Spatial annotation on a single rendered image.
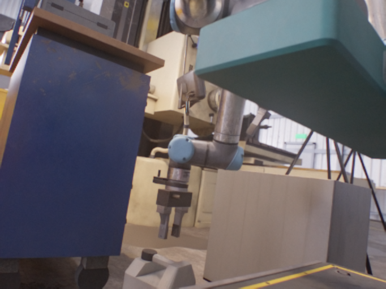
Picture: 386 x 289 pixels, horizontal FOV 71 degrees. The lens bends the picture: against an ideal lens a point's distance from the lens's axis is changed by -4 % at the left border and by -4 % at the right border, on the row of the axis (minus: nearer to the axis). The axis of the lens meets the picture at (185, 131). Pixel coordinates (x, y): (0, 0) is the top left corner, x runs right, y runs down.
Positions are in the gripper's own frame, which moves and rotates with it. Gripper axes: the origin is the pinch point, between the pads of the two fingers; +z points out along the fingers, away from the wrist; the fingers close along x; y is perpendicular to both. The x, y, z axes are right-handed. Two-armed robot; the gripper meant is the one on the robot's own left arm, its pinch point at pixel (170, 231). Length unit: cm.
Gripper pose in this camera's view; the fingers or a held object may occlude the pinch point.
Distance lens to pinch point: 96.7
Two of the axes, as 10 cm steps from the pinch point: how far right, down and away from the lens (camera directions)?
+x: 5.6, 2.1, 8.0
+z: -1.5, 9.8, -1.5
